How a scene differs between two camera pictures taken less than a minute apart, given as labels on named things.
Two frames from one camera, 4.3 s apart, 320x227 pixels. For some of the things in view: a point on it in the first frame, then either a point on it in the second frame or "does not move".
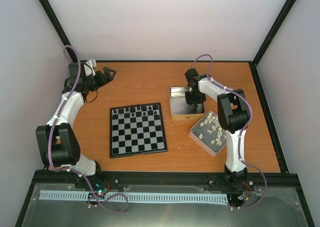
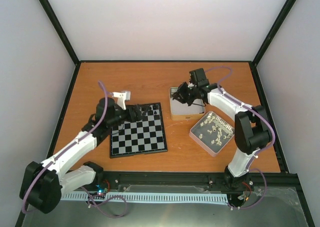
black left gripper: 107,74 → 137,112
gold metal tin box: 179,110 does not move
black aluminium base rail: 261,182 does not move
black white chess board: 136,129 does not move
